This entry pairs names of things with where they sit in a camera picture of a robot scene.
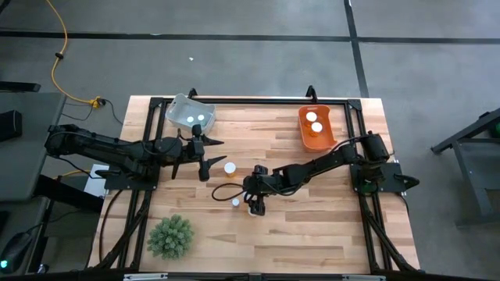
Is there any thin black cable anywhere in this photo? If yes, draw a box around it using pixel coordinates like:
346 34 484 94
99 98 124 126

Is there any white plastic bin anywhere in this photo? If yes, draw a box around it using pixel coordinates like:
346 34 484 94
165 93 217 136

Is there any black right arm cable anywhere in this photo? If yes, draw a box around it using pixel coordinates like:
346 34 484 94
212 182 247 202

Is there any dark grey metal desk frame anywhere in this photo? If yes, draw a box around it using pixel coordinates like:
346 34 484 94
430 107 500 228

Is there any green plant in white pot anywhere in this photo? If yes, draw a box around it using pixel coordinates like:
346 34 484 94
147 214 195 261

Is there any black computer mouse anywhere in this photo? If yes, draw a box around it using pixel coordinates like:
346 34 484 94
0 232 33 274

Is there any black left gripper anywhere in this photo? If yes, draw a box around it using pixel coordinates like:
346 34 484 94
183 134 228 183

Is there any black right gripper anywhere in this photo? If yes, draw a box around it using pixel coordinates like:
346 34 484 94
244 174 273 216

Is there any orange plastic bin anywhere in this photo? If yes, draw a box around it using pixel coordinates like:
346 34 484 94
298 104 339 153

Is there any black flat bar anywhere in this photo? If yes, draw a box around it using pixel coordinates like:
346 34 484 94
0 80 42 94

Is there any yellow power cable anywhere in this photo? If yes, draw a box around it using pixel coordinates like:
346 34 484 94
45 0 103 109

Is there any black aluminium table frame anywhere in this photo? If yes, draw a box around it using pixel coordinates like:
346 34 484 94
87 84 421 274

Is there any grey office desk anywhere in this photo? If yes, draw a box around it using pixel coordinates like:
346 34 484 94
0 91 66 202

